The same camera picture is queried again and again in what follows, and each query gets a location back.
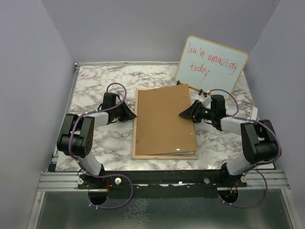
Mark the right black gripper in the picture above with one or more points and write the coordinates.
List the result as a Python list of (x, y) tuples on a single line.
[(193, 112)]

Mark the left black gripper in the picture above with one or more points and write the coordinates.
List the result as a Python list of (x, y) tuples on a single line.
[(128, 114)]

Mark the brown cardboard backing board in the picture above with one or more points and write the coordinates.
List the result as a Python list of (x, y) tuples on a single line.
[(164, 119)]

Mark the wooden picture frame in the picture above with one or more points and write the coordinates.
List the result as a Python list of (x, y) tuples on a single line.
[(164, 157)]

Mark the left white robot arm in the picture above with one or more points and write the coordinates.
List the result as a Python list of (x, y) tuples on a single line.
[(76, 134)]

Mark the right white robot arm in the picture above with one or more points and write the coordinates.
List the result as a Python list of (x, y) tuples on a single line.
[(260, 144)]

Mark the yellow-rimmed whiteboard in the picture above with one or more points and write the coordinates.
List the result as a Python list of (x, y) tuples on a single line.
[(206, 65)]

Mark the white whiteboard eraser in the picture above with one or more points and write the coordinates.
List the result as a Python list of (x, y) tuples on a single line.
[(254, 113)]

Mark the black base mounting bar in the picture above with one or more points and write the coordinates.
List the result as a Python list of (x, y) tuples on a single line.
[(161, 184)]

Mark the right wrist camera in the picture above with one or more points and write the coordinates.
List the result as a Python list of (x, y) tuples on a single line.
[(206, 101)]

